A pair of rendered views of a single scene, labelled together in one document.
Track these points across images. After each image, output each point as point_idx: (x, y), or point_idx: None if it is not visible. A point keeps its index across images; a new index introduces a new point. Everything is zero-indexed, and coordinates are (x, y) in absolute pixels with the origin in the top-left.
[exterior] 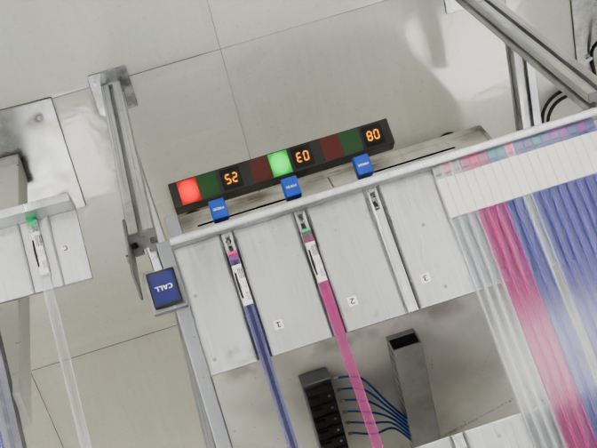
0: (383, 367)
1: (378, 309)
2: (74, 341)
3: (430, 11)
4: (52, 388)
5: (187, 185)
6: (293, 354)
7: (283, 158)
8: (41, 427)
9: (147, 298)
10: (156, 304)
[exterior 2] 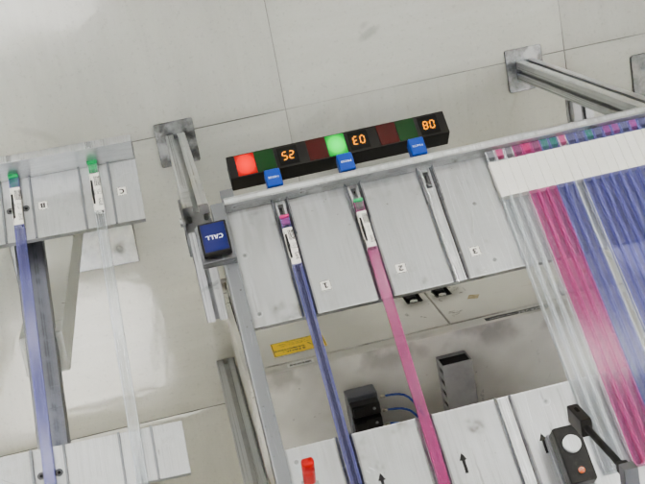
0: (432, 393)
1: (426, 277)
2: (113, 412)
3: (493, 88)
4: None
5: (244, 158)
6: (340, 365)
7: (340, 140)
8: None
9: (193, 370)
10: (205, 251)
